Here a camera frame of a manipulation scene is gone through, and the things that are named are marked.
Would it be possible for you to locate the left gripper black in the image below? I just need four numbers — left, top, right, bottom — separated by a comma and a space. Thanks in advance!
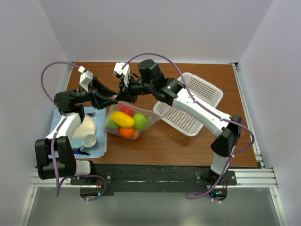
70, 77, 118, 110

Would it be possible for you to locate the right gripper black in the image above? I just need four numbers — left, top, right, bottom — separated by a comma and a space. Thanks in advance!
116, 73, 155, 104

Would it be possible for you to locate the clear zip top bag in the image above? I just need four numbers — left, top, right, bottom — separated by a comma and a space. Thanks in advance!
104, 101, 162, 140

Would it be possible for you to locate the white plastic basket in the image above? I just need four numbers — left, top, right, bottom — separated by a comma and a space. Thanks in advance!
153, 73, 229, 137

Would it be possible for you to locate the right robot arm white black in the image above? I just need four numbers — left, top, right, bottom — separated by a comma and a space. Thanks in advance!
113, 59, 241, 185

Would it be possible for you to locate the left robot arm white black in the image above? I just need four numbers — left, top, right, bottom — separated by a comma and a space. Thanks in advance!
35, 77, 117, 185

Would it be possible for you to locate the yellow fake lemon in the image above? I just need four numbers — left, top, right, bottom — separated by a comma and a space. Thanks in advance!
110, 111, 135, 128

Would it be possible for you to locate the red fake apple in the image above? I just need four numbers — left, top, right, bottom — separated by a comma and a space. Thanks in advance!
119, 105, 134, 117

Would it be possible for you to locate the green fake apple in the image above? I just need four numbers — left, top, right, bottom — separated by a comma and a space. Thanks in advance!
133, 113, 148, 129

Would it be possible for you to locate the orange fake orange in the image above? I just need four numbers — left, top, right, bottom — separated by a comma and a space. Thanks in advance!
119, 127, 135, 138

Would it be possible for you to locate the blue checkered cloth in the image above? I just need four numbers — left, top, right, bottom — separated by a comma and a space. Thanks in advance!
49, 105, 108, 159

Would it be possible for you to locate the beige ceramic plate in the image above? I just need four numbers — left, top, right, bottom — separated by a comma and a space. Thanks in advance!
71, 114, 96, 138

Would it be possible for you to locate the white ceramic cup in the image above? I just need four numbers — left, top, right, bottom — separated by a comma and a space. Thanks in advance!
82, 134, 98, 149

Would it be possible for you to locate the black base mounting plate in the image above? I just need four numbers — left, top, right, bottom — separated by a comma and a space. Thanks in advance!
70, 163, 236, 197

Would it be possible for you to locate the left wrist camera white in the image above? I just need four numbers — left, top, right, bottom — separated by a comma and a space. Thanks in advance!
78, 66, 94, 92

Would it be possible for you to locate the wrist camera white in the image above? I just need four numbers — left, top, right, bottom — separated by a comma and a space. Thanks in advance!
78, 66, 94, 92
113, 62, 130, 87

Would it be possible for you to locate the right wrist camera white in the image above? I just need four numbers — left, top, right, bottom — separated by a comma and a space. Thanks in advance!
113, 62, 130, 87

